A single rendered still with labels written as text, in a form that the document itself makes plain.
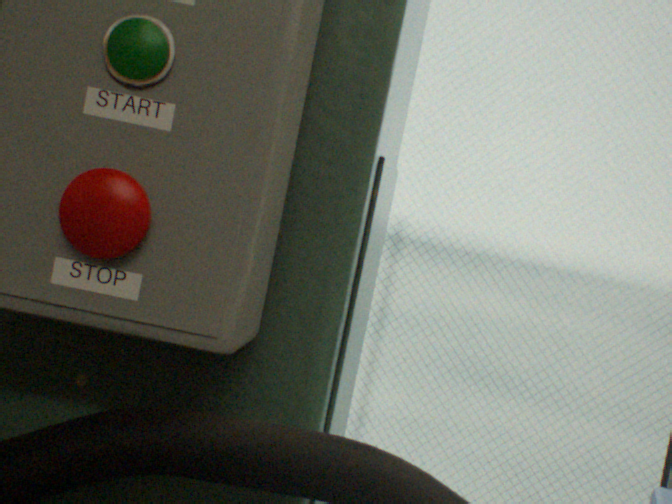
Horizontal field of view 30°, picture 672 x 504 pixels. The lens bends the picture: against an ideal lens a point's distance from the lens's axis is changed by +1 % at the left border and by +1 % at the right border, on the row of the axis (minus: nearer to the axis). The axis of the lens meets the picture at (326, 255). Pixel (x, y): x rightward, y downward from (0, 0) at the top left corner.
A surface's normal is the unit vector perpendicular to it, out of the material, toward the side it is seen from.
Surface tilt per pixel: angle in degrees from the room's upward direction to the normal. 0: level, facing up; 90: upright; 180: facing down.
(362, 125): 90
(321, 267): 90
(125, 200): 84
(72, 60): 90
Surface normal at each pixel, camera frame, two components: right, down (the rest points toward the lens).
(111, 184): -0.04, -0.12
